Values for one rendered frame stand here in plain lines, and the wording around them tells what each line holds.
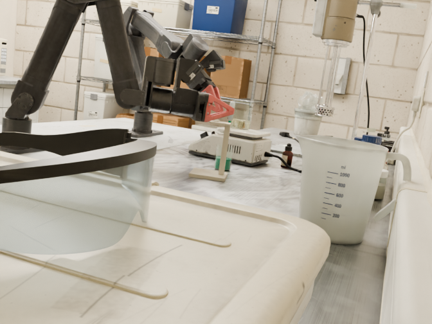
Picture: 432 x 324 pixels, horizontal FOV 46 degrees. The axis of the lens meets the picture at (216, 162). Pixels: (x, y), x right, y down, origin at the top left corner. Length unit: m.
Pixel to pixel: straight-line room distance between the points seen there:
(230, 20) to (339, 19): 2.00
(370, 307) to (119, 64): 0.79
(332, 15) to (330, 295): 1.26
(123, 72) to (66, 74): 3.52
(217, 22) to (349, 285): 3.17
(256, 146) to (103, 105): 2.72
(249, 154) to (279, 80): 2.55
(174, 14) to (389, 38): 1.51
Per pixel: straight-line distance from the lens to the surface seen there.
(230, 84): 3.60
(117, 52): 1.18
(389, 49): 3.79
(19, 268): 0.21
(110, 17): 1.18
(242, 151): 1.35
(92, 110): 4.02
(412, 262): 0.42
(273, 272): 0.22
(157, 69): 1.18
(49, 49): 1.18
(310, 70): 3.83
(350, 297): 0.61
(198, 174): 1.11
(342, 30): 1.73
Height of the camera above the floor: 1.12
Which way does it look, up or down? 9 degrees down
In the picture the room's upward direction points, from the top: 8 degrees clockwise
